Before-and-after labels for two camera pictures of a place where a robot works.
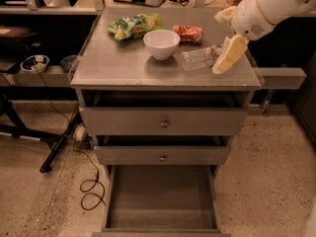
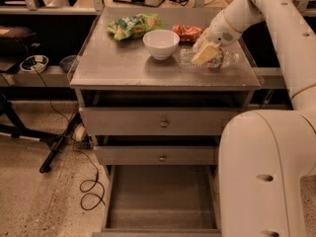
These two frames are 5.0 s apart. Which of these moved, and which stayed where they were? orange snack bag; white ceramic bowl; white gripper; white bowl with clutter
Moved: white gripper
Stayed: orange snack bag; white bowl with clutter; white ceramic bowl
